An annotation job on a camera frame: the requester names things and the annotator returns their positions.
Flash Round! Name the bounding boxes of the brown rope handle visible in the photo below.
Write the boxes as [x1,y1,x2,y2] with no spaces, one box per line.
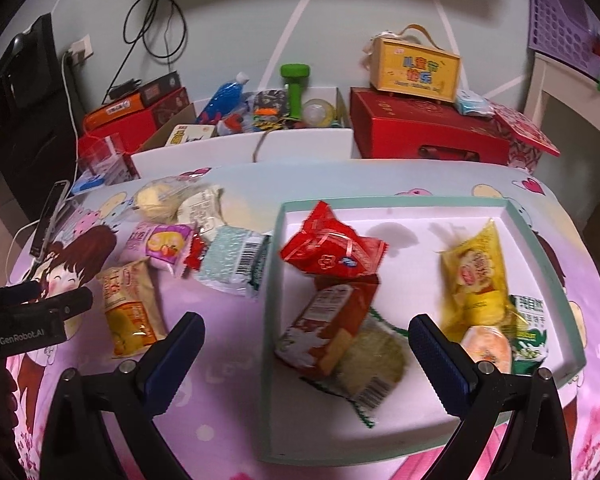
[252,129,276,164]

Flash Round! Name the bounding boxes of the cream orange roll cake packet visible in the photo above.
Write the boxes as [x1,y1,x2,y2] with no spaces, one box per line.
[97,259,167,359]

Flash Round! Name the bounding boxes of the white box with teal rim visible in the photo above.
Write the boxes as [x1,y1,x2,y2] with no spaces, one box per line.
[258,197,587,464]

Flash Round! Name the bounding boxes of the green white biscuit packet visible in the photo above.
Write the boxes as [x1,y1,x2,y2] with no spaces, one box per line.
[509,294,552,377]

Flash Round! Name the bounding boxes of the red patterned small box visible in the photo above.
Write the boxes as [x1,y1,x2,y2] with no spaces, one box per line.
[489,102,561,174]

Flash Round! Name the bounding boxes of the black office chair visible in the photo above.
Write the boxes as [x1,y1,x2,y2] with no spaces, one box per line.
[0,32,26,126]

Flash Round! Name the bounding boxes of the small blue packet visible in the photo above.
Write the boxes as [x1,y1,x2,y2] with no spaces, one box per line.
[72,174,106,195]

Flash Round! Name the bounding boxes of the black power adapter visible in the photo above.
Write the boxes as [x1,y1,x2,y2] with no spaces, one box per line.
[107,78,144,101]

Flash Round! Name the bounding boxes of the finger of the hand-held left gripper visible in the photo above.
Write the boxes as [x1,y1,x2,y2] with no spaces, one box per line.
[25,287,94,322]
[0,280,42,307]

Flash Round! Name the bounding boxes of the clear plastic box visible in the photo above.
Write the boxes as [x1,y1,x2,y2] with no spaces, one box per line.
[74,133,141,186]

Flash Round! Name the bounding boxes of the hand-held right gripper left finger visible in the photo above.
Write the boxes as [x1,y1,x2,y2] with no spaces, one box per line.
[40,312,206,480]

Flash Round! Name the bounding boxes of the yellow snack packet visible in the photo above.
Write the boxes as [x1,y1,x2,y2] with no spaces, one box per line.
[439,219,512,347]

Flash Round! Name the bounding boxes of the brown cardboard box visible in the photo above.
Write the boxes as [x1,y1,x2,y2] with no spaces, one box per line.
[139,102,199,154]

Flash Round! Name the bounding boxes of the yellow gift box with handle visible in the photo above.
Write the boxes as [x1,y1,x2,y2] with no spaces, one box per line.
[364,23,462,104]

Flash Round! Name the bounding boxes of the clear green-edged cake packet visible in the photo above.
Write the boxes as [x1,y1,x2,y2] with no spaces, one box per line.
[300,309,412,429]

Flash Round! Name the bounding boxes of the purple perforated basket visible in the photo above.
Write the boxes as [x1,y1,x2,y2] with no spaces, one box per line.
[527,0,600,79]

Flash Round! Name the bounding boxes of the large red gift box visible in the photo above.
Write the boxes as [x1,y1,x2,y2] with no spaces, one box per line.
[349,87,511,166]

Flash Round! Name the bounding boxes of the black cable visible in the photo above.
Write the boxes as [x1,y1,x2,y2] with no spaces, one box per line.
[107,0,189,101]

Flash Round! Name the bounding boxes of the red flower-print snack packet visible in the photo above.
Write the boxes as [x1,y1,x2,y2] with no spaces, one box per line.
[279,200,389,277]

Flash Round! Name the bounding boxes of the red and orange boxes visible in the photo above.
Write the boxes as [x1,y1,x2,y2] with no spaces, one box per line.
[77,87,191,161]

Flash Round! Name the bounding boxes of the pink roll cake packet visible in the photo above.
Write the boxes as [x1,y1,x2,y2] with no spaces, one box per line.
[119,222,207,279]

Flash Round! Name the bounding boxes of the red blue toy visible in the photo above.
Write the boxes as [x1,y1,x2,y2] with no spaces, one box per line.
[217,112,254,136]

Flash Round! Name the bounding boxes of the dark flat box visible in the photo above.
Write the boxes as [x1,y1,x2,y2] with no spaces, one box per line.
[139,72,184,106]

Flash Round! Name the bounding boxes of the black smartphone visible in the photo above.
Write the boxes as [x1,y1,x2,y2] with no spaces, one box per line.
[29,179,71,261]

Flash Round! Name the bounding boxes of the green dumbbell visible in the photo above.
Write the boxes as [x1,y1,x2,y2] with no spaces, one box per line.
[279,63,319,121]

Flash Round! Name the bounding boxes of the clear plastic bottle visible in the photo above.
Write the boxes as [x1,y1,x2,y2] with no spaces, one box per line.
[302,98,339,127]

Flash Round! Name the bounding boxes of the light blue tissue pack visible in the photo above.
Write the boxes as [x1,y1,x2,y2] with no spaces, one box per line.
[453,88,496,119]

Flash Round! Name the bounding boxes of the teal white snack packet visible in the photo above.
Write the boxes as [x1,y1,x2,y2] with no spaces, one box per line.
[197,224,272,299]

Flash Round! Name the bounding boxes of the white storage box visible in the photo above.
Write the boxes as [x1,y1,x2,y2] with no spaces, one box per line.
[129,87,354,179]

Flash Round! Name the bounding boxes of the white wall socket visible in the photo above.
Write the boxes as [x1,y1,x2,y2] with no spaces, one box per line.
[67,34,94,64]

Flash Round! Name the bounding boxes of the small yellow white box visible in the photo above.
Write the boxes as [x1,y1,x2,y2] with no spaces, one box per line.
[163,123,219,147]

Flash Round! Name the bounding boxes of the round orange pastry packet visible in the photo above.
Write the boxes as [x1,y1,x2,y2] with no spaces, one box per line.
[459,324,514,377]

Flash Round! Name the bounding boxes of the orange flat box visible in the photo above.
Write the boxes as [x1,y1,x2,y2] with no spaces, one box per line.
[83,97,144,131]

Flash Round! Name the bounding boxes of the red white milk biscuit packet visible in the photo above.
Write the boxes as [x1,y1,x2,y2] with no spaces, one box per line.
[274,282,381,379]

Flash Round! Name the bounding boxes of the white charging cable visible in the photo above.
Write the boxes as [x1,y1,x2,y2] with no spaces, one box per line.
[7,52,81,272]

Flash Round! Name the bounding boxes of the white shelf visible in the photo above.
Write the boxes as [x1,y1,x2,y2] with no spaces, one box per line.
[522,52,600,161]

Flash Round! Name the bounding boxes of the blue bead bottle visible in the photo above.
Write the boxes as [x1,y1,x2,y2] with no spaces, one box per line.
[197,72,251,126]

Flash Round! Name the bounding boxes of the dark patterned pouch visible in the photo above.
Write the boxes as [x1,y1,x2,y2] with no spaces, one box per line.
[252,88,289,126]

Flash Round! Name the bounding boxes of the clear bread packet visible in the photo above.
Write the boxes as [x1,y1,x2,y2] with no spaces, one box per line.
[134,177,252,237]

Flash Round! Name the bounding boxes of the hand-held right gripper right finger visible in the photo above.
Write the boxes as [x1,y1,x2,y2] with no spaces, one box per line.
[408,314,573,480]

